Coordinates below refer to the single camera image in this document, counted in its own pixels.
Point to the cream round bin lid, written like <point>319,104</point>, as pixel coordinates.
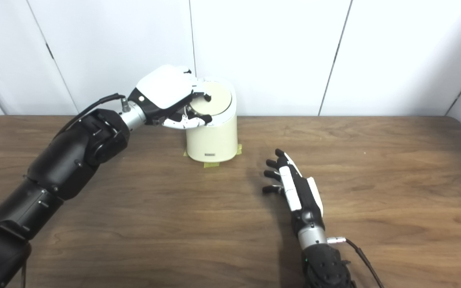
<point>218,100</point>

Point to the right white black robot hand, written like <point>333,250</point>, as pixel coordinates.
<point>302,200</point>

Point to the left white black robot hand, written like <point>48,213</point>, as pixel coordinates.
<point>162,88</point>

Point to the cream-colored round bin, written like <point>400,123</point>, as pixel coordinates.
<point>212,140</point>

